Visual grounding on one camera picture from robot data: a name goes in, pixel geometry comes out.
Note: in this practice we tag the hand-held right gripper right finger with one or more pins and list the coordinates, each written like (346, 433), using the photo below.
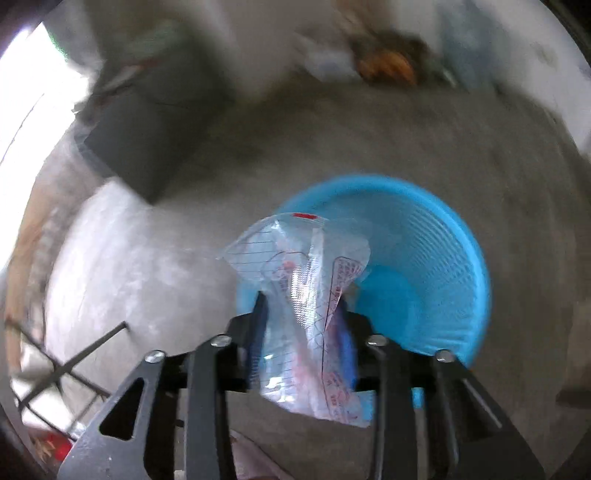
(345, 339)

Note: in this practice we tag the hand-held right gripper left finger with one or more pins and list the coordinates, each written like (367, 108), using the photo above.
(256, 344)

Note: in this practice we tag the clear printed plastic bag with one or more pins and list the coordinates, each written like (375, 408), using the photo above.
(300, 277)

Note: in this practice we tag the blue plastic mesh basket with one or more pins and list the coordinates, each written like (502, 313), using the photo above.
(425, 258)

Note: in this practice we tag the black metal rack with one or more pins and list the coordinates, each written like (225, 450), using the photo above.
(60, 369)

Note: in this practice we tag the red packet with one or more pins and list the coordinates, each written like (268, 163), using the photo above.
(51, 450)

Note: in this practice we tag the dark grey box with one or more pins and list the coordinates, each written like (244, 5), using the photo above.
(147, 138)

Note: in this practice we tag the brown clutter pile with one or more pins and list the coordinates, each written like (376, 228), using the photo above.
(383, 60)

